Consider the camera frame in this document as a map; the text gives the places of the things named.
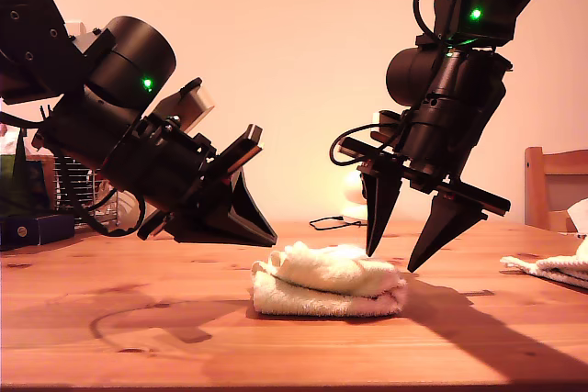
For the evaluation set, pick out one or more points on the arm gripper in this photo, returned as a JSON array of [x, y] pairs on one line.
[[441, 144], [184, 167]]

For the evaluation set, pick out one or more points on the white pink-striped tea towel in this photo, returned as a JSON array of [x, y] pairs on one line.
[[331, 286]]

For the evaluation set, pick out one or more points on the cream terry tea towel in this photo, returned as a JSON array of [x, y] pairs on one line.
[[560, 268]]

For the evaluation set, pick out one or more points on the wooden chair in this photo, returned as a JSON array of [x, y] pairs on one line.
[[535, 190]]

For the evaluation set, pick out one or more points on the dark box with round logo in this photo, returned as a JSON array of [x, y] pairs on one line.
[[37, 230]]

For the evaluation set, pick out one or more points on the green white paper bag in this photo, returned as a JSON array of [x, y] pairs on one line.
[[18, 181]]

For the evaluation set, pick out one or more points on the white round security camera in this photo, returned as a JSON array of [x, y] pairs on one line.
[[353, 194]]

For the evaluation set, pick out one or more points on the arm grey camera box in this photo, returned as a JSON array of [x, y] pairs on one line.
[[383, 121], [197, 103]]

